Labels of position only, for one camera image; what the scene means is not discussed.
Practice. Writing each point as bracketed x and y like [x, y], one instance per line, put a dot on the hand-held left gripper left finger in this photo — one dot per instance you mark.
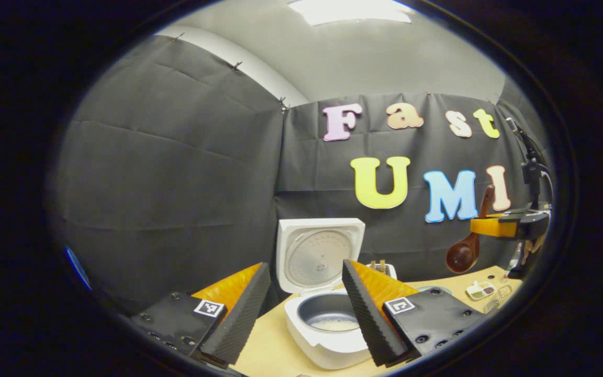
[244, 319]

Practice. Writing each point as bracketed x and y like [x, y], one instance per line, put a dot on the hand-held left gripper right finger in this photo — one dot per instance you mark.
[369, 319]

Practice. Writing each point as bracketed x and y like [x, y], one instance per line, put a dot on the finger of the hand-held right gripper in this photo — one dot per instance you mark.
[492, 228]
[495, 215]

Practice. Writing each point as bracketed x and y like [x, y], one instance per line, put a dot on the thin layer of white rice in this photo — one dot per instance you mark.
[333, 324]

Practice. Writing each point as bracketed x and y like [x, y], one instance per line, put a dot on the dark wooden spoon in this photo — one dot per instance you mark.
[461, 256]

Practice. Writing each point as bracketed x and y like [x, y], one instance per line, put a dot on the white rice cooker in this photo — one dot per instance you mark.
[317, 251]

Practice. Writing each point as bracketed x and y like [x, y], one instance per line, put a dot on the white toaster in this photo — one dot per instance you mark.
[390, 272]

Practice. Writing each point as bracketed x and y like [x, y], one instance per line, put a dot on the white divided dish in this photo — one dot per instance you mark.
[479, 290]

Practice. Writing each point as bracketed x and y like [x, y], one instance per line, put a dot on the black backdrop cloth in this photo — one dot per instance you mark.
[176, 183]

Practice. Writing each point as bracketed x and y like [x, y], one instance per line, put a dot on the large ceiling light panel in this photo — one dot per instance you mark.
[348, 10]

